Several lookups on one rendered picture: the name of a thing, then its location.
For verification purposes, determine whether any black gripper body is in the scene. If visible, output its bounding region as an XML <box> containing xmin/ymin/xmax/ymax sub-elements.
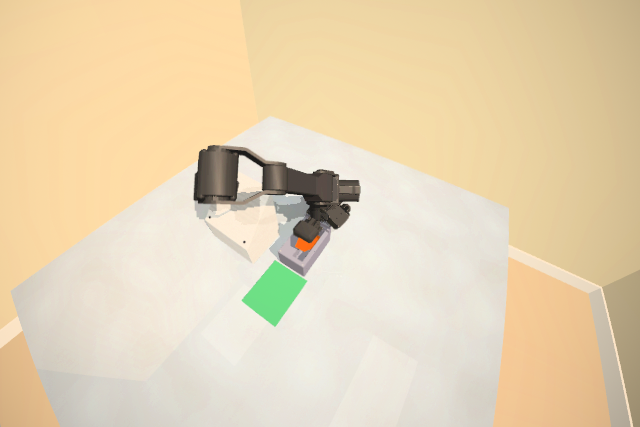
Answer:
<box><xmin>293</xmin><ymin>201</ymin><xmax>330</xmax><ymax>243</ymax></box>

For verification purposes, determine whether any orange l-shaped part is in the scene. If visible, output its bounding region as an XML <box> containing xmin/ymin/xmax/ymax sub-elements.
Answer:
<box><xmin>295</xmin><ymin>236</ymin><xmax>320</xmax><ymax>251</ymax></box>

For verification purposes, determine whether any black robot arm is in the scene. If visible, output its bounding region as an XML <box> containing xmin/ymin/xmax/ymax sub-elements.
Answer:
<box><xmin>194</xmin><ymin>145</ymin><xmax>361</xmax><ymax>230</ymax></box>

